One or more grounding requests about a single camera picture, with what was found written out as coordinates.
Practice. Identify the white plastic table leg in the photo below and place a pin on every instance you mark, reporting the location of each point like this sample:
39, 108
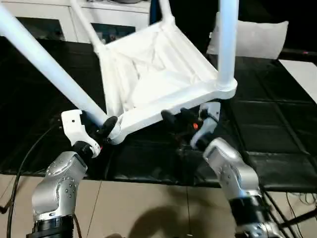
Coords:
49, 64
85, 24
226, 44
167, 12

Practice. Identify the grey cushion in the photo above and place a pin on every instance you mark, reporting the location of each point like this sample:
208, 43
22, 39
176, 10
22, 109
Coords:
260, 39

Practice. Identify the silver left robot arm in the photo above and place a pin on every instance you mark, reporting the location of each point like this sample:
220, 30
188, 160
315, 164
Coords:
59, 183

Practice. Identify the white flat board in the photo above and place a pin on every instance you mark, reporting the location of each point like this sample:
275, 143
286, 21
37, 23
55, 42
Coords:
301, 77

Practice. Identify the white cabinet with glass doors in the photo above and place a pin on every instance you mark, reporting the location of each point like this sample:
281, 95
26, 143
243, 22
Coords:
49, 15

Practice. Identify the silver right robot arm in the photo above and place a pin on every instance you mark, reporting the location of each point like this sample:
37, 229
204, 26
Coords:
237, 178

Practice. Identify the thin black metal rail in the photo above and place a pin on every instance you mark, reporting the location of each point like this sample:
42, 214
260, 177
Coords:
299, 52

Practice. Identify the white plastic table top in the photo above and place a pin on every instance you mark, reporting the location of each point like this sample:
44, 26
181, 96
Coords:
161, 74

